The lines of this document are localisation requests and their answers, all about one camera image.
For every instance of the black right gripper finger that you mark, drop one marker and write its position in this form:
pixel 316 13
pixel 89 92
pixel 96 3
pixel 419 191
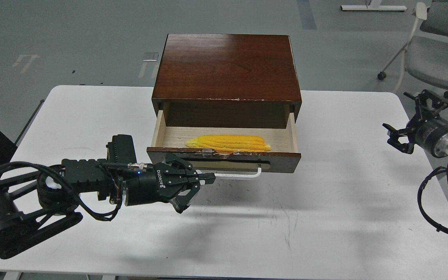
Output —
pixel 394 136
pixel 428 105

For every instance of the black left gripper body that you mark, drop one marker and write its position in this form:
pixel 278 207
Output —
pixel 151 186

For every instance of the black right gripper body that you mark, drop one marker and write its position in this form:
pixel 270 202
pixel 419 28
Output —
pixel 432 136

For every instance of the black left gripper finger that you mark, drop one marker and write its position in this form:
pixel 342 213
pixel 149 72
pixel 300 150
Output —
pixel 181 173
pixel 182 200

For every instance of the yellow corn cob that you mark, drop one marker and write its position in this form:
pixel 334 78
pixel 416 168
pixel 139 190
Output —
pixel 227 144

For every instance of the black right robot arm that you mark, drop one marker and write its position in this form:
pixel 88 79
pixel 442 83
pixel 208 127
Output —
pixel 434 173

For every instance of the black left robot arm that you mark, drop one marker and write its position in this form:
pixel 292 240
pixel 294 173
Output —
pixel 38 202

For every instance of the grey office chair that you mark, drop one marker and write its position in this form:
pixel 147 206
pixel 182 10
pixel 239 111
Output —
pixel 425 54

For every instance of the dark wooden cabinet box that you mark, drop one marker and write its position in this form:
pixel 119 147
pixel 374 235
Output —
pixel 227 81

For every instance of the white table base bar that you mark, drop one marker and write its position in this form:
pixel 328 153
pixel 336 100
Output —
pixel 373 5

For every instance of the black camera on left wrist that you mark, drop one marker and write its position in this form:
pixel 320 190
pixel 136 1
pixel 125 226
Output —
pixel 121 150

